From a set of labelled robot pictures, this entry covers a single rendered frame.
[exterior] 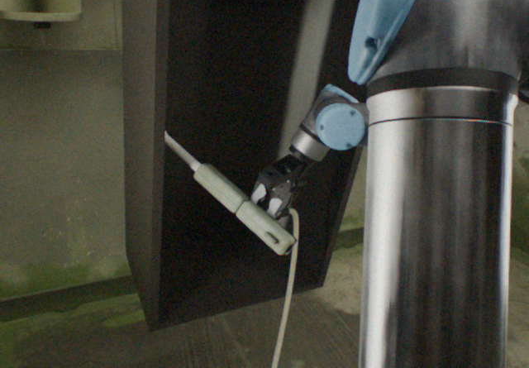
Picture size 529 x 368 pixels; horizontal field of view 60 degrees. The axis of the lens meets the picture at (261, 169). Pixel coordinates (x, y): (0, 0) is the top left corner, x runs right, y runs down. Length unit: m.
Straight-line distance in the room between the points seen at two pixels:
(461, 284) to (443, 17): 0.19
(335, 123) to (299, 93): 0.67
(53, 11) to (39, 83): 0.44
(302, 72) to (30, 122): 1.33
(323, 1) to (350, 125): 0.66
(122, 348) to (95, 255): 0.44
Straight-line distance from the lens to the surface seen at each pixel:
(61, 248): 2.24
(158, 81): 0.99
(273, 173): 1.03
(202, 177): 1.16
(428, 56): 0.36
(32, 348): 2.16
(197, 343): 2.04
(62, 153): 2.31
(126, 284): 2.27
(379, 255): 0.37
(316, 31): 1.52
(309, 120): 1.06
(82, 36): 2.48
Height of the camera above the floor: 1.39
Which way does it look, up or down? 21 degrees down
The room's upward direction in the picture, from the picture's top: 3 degrees clockwise
